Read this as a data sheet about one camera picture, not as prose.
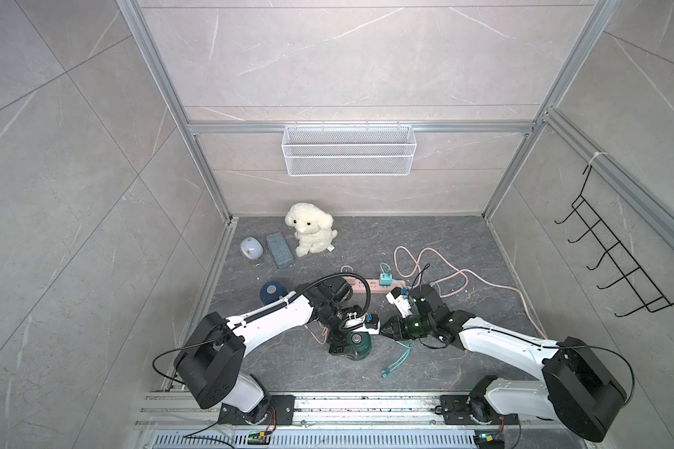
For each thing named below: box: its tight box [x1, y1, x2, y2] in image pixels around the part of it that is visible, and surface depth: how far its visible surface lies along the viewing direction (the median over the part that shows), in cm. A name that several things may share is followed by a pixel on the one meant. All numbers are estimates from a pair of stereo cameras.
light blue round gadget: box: [240, 236, 264, 261], surface depth 103 cm
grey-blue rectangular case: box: [265, 231, 295, 270], surface depth 106 cm
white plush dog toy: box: [285, 202, 338, 258], surface depth 97 cm
